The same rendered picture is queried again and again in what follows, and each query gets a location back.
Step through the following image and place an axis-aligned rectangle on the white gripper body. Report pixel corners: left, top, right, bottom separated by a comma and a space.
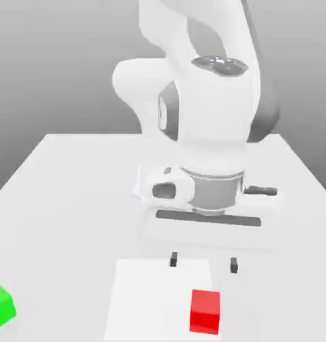
136, 192, 286, 254

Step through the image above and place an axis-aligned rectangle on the small red cube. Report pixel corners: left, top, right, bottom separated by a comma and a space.
189, 289, 222, 335

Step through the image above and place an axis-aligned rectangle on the small green cube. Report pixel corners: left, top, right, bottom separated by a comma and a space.
0, 283, 17, 333

